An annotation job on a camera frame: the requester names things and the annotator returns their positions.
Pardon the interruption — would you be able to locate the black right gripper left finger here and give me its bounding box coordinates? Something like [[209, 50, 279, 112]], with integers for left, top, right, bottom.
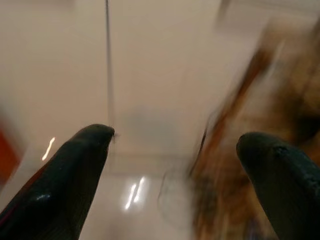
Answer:
[[0, 124, 115, 240]]

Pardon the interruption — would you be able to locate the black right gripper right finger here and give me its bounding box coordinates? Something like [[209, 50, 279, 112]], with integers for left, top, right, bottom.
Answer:
[[236, 132, 320, 240]]

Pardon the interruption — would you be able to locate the wooden slatted rack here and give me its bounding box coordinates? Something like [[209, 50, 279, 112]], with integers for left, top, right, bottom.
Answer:
[[189, 0, 320, 240]]

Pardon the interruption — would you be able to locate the orange flat board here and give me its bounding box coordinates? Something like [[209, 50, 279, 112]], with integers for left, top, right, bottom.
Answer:
[[0, 119, 21, 186]]

